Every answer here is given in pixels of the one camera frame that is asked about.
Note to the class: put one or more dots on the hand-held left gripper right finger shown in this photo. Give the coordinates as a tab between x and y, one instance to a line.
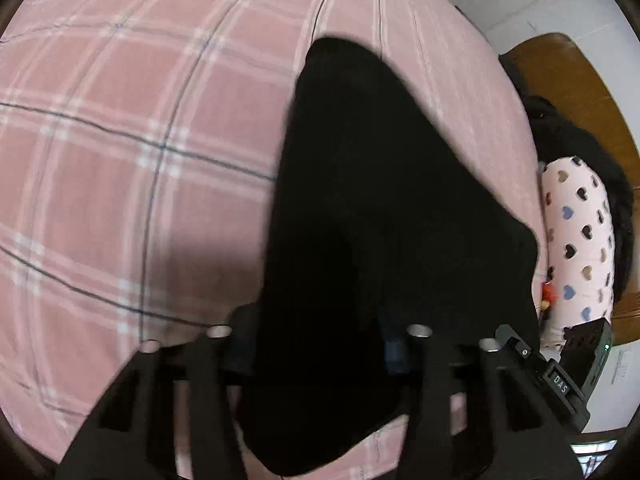
440	390

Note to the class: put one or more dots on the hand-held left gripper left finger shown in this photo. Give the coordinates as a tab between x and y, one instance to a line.
210	385

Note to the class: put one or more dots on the black pants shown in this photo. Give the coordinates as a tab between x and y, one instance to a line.
375	210

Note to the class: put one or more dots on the small red toy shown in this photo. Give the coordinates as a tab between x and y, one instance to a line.
548	295

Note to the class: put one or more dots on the heart-patterned white pillow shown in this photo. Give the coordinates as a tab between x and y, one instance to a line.
575	240

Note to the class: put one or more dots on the bed with pink plaid sheet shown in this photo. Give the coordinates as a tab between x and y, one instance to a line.
125	135

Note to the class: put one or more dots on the wooden headboard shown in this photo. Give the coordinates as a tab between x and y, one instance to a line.
575	80

